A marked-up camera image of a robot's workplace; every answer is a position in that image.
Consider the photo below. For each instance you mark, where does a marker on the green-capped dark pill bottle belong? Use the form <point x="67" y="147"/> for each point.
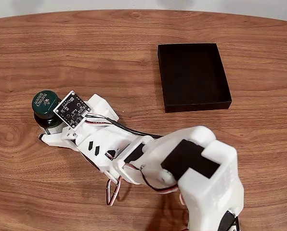
<point x="43" y="102"/>

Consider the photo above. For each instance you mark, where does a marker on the shallow black box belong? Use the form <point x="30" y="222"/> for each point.
<point x="192" y="77"/>

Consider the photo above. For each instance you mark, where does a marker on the black camera circuit board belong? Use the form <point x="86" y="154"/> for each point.
<point x="72" y="109"/>

